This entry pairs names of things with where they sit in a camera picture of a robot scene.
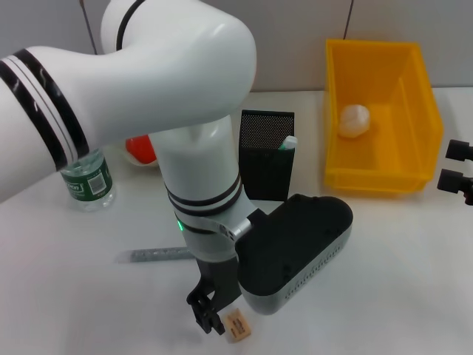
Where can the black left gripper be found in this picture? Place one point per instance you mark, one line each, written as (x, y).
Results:
(221, 281)

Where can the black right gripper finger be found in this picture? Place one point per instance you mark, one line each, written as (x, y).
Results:
(451, 180)
(460, 151)

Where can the white paper ball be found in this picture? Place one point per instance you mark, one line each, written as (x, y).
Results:
(354, 120)

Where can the green utility knife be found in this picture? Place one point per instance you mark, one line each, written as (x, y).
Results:
(289, 142)

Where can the clear plastic water bottle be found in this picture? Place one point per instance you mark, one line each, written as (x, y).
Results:
(88, 185)

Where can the red-orange fruit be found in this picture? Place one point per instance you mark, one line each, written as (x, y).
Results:
(142, 149)

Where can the grey marker pen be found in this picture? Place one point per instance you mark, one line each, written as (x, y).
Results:
(155, 255)

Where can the black mesh pen holder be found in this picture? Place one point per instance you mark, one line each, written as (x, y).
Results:
(266, 174)

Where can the yellow plastic bin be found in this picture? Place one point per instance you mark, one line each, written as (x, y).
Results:
(369, 74)

